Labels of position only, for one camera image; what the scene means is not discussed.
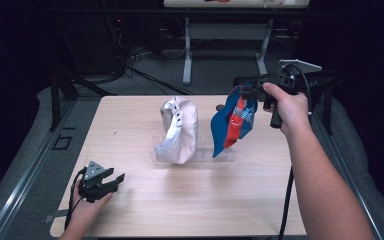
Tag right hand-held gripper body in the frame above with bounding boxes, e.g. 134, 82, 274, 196
262, 58, 323, 130

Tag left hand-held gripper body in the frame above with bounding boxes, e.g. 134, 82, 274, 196
77, 160, 115, 204

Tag blue and red cap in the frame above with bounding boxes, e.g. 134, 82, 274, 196
210, 85, 259, 159

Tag white cap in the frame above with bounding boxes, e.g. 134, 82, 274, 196
153, 96, 200, 165

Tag person's left hand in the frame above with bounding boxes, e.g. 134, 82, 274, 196
69, 182, 114, 232

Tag person's right hand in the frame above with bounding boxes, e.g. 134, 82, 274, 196
262, 82, 313, 138

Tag white desk with metal legs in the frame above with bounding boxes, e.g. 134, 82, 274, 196
162, 0, 311, 86

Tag black metal stand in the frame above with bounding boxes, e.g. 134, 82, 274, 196
48, 71, 118, 133

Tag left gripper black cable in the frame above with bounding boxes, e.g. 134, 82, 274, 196
64, 167, 88, 230

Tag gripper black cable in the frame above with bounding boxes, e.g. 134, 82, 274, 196
64, 167, 88, 230
277, 63, 314, 240

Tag metal floor rail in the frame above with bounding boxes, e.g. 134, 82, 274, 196
0, 99, 78, 240

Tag bundle of floor cables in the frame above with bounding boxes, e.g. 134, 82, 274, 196
111, 16, 198, 97

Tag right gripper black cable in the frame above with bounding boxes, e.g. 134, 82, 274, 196
277, 63, 314, 240

